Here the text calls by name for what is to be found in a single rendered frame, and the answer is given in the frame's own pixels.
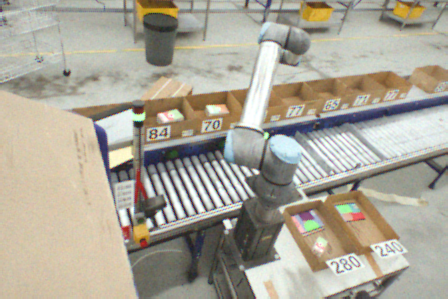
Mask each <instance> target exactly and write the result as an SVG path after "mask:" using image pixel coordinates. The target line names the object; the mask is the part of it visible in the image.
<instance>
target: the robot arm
mask: <svg viewBox="0 0 448 299"><path fill-rule="evenodd" d="M258 44H259V50H258V55H257V58H256V63H255V65H254V71H253V74H252V76H251V81H250V84H249V89H248V92H247V97H246V99H245V102H244V107H243V110H242V115H241V118H240V123H239V124H237V125H235V126H234V128H233V131H232V130H229V132H228V134H227V137H226V144H225V149H224V160H226V162H231V163H232V164H233V165H240V166H242V167H248V168H250V169H256V170H258V171H260V173H259V174H258V175H257V176H256V179H255V181H254V187H255V190H256V192H258V194H259V195H260V196H261V197H263V198H264V199H267V200H268V201H270V202H286V201H287V200H289V199H290V198H291V196H292V195H293V190H294V188H293V178H294V176H295V172H296V170H297V166H298V164H299V161H300V157H301V154H302V152H301V147H300V146H299V144H298V143H297V142H296V141H295V140H293V139H292V138H290V137H287V136H286V135H274V137H271V139H270V140H268V139H265V133H264V131H262V125H263V122H264V120H265V114H266V111H267V106H268V103H269V97H270V95H271V91H272V86H273V83H274V77H275V74H276V69H277V66H278V63H279V64H282V65H289V66H292V67H298V66H299V64H300V60H301V57H302V55H303V54H305V53H307V51H308V50H309V49H310V46H311V39H310V36H309V35H308V33H306V32H305V31H303V30H302V29H298V28H297V27H291V26H287V25H280V24H277V23H275V22H266V23H264V24H263V27H262V28H261V32H260V34H259V37H258ZM282 49H283V50H286V51H282Z"/></svg>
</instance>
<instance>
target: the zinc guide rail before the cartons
mask: <svg viewBox="0 0 448 299"><path fill-rule="evenodd" d="M444 95H448V91H447V92H439V93H435V94H431V95H422V96H418V97H410V98H406V99H402V100H394V101H390V102H386V103H377V104H374V105H366V106H362V107H357V108H349V109H346V110H337V111H334V112H330V113H322V114H320V118H318V117H316V115H310V116H306V117H298V118H294V119H290V120H283V121H278V122H271V123H267V124H263V125H262V129H269V128H272V127H276V126H283V125H287V124H294V123H299V122H306V121H310V120H313V119H321V118H325V117H332V116H336V115H344V114H347V113H352V112H359V111H363V110H370V109H375V108H378V107H386V106H390V105H398V104H401V103H405V102H413V101H417V100H425V99H429V98H433V97H441V96H444ZM228 132H229V130H228V131H220V132H217V133H209V134H205V135H197V136H193V137H189V138H182V139H178V140H170V141H166V142H159V143H154V144H150V145H144V151H149V150H154V149H161V148H165V147H172V146H176V145H179V144H187V143H191V142H198V141H202V140H209V139H213V138H220V137H224V136H227V134H228Z"/></svg>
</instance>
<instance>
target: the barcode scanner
mask: <svg viewBox="0 0 448 299"><path fill-rule="evenodd" d="M141 205H142V208H143V212H144V213H145V214H148V215H146V219H150V218H151V217H153V216H155V215H157V213H156V211H158V210H160V209H163V208H166V207H167V200H166V199H165V195H163V194H162V195H157V196H155V197H150V198H148V199H146V200H143V201H142V202H141Z"/></svg>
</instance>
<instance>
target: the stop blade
mask: <svg viewBox="0 0 448 299"><path fill-rule="evenodd" d="M294 138H295V139H296V140H297V142H299V144H300V145H301V146H302V147H304V149H305V150H306V151H307V152H308V153H309V154H310V155H311V157H312V158H313V159H314V160H315V161H316V162H317V163H318V165H320V166H321V168H323V170H324V171H325V172H326V173H327V174H328V175H330V172H331V170H332V169H333V168H332V167H331V166H330V165H329V164H328V162H327V161H325V159H324V158H323V157H322V156H320V154H318V152H317V151H316V149H314V148H313V147H312V146H311V145H310V144H309V143H308V141H307V140H306V139H305V138H304V137H303V136H302V135H301V134H300V133H299V132H298V131H297V133H296V134H295V136H294Z"/></svg>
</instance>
